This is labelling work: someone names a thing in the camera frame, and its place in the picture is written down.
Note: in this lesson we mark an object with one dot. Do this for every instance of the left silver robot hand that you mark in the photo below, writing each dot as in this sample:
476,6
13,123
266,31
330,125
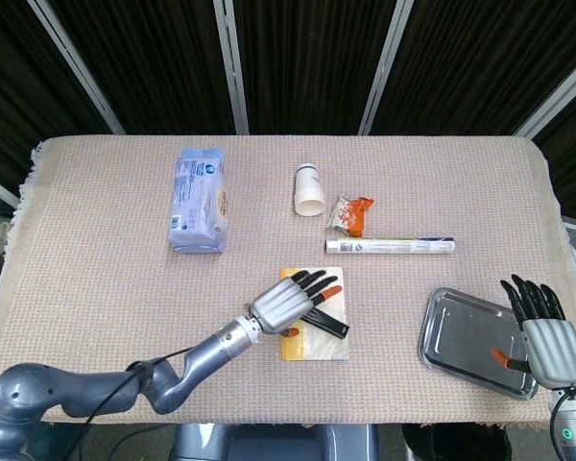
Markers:
278,307

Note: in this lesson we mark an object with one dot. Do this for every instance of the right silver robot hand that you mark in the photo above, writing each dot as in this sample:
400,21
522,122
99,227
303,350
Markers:
554,350

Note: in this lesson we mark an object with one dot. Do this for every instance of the black stapler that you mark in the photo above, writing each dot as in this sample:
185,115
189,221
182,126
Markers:
331,324

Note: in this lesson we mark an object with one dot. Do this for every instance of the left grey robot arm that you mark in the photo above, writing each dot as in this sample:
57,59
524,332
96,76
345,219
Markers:
211,348

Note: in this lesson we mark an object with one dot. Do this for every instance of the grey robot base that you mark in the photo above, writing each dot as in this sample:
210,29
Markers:
269,444

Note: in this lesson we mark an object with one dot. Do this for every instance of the metal tray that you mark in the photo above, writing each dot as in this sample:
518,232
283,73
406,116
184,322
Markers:
461,336

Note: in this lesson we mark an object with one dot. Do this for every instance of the orange crumpled snack wrapper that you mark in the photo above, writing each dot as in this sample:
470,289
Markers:
351,216

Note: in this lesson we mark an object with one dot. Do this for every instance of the white plastic bottle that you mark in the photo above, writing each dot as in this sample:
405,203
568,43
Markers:
308,192

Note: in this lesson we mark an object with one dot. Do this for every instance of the blue tissue pack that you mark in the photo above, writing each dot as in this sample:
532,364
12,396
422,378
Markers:
197,201

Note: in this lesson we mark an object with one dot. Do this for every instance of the beige woven tablecloth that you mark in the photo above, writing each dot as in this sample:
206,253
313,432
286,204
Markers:
101,288

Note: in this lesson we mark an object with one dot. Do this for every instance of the dark pleated curtain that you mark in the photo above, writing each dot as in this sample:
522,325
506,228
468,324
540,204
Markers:
307,62

